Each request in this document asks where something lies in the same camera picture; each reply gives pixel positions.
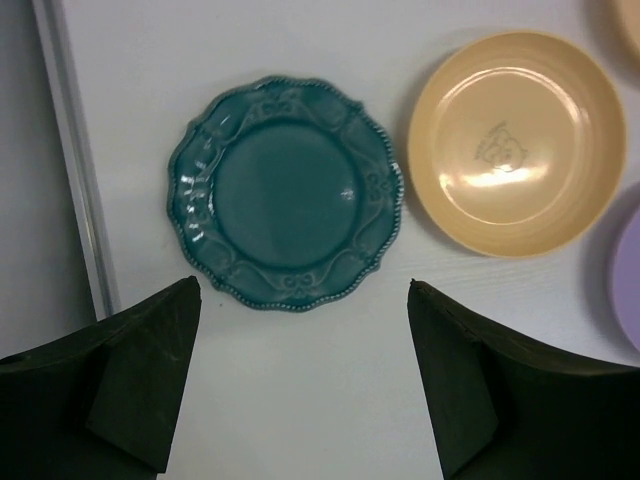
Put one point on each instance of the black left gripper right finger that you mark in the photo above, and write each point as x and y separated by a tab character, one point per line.
504	405

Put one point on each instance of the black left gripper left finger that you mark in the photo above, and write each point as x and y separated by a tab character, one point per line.
102	402

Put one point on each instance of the teal ornate plate back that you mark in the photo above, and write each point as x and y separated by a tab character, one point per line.
285	193

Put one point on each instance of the purple plate centre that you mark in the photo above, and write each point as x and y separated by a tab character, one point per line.
623	277

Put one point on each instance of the yellow plate left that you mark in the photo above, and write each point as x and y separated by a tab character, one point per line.
517	144

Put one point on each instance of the yellow plate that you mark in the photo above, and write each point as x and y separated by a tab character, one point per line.
517	144
628	16

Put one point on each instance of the yellow plate back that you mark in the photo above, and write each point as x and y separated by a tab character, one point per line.
628	16

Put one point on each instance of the aluminium frame rail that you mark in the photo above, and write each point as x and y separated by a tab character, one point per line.
63	81

